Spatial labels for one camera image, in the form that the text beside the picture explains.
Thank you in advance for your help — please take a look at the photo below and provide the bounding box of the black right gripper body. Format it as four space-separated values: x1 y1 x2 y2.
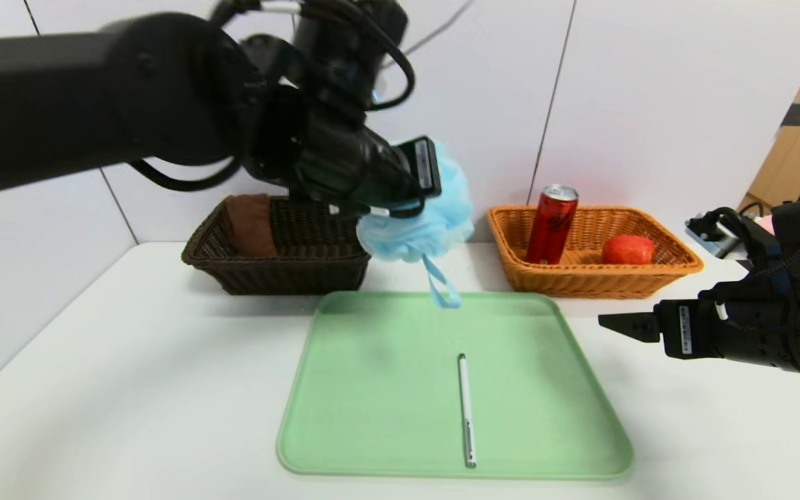
653 282 800 372

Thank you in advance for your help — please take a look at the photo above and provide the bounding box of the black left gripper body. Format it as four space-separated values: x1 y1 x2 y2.
326 124 442 210

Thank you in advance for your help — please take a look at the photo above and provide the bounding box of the light blue bath loofah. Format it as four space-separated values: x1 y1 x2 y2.
356 142 475 310

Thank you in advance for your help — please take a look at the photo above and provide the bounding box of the red apple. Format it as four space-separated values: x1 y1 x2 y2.
601 234 656 265

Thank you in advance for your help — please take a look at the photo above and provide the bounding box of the red soda can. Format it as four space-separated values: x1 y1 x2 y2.
525 184 579 265

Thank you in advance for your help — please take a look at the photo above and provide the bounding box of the brown towel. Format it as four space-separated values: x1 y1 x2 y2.
221 194 279 259

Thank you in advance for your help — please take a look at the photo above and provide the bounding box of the white and silver pen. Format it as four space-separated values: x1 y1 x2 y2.
457 353 477 468

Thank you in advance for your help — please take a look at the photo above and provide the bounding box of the orange wicker basket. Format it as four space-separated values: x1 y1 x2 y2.
487 205 704 299

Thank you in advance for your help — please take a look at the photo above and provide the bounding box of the dark brown wicker basket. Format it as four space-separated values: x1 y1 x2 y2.
182 196 373 296

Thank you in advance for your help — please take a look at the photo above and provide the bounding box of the light green plastic tray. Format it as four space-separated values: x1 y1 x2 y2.
276 291 634 480

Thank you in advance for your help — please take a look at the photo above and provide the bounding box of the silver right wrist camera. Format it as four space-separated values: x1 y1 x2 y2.
685 215 744 259

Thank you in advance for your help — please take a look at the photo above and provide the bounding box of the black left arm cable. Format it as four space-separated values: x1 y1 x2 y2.
317 0 416 112

